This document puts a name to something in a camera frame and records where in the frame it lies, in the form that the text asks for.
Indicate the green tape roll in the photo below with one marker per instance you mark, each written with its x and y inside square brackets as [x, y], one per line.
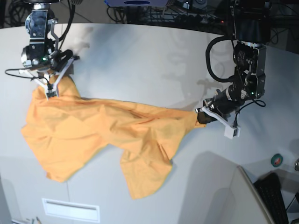
[277, 160]

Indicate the orange t-shirt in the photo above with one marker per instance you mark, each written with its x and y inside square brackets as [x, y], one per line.
[65, 132]

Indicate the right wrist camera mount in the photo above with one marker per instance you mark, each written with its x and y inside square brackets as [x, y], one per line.
[49, 80]

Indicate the black keyboard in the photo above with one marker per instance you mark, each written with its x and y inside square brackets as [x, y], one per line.
[269, 189]

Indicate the metal knob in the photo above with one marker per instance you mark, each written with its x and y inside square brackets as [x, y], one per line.
[296, 165]

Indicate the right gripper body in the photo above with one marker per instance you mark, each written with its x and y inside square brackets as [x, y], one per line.
[45, 68]

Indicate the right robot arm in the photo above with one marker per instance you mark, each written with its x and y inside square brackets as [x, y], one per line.
[43, 53]

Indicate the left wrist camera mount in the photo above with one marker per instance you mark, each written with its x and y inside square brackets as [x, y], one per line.
[231, 130]

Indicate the white partition panel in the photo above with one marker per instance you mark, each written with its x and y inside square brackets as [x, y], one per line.
[251, 208]

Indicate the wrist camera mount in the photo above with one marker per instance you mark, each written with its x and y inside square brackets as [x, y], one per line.
[49, 80]
[231, 130]

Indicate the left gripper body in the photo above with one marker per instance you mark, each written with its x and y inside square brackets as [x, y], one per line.
[228, 100]

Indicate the white recessed table tray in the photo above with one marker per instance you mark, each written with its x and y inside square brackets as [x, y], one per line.
[72, 211]

